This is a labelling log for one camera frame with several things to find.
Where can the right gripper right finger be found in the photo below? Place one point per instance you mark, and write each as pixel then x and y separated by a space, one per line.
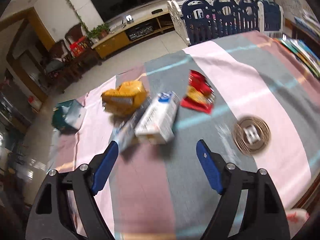
pixel 264 215

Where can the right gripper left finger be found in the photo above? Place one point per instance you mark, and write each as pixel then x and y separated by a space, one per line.
pixel 65 208

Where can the silver foil wrapper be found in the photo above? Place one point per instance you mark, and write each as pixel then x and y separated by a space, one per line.
pixel 124 133

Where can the yellow snack bag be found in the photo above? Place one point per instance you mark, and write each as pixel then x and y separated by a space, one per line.
pixel 125 99

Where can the white blue carton box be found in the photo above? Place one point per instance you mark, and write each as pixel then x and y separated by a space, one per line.
pixel 155 126

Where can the red snack bag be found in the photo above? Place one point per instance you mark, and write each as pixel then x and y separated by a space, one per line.
pixel 200 95

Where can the white red plastic bag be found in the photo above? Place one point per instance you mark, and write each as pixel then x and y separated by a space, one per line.
pixel 296 218

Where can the dark green tissue box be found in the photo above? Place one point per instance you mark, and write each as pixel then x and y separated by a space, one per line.
pixel 68 116

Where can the striped pink grey tablecloth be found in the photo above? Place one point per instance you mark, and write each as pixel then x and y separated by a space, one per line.
pixel 265 115

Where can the dark wooden armchair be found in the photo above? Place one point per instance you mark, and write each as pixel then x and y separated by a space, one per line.
pixel 62 68

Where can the red gift box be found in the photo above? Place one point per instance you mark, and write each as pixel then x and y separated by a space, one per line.
pixel 79 46

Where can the stack of books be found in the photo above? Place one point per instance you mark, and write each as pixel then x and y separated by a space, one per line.
pixel 303 53

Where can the potted green plant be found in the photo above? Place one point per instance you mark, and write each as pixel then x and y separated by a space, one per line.
pixel 99 31

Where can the navy white playpen fence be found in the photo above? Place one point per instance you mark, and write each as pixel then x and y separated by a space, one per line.
pixel 196 21

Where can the small white clock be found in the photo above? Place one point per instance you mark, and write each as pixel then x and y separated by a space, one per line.
pixel 129 18

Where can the yellow wooden TV cabinet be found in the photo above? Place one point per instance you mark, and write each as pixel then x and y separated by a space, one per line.
pixel 142 28

